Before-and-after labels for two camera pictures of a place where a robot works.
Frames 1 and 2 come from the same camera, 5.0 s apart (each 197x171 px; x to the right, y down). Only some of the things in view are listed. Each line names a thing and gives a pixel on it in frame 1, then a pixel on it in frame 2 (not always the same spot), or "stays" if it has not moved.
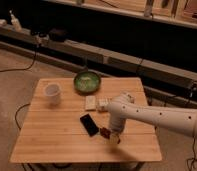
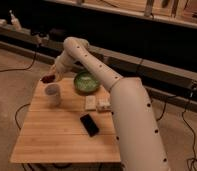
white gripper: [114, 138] → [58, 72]
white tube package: [103, 104] stays
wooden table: [65, 120] stays
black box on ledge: [58, 35] stays
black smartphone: [89, 124] stays
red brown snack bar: [105, 132] → [48, 78]
